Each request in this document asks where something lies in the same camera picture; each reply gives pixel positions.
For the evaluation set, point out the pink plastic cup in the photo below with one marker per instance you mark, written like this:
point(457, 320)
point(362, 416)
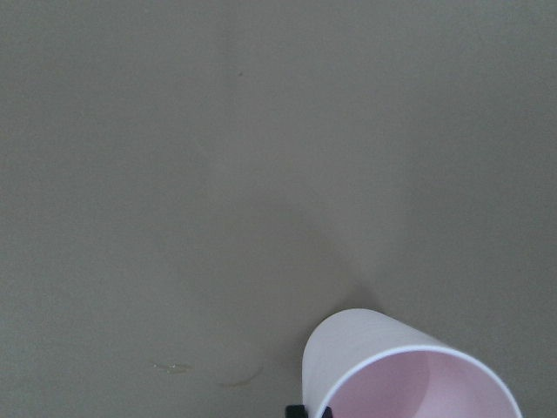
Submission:
point(361, 363)

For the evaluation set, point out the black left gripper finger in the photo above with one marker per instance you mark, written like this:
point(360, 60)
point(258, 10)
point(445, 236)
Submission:
point(295, 411)

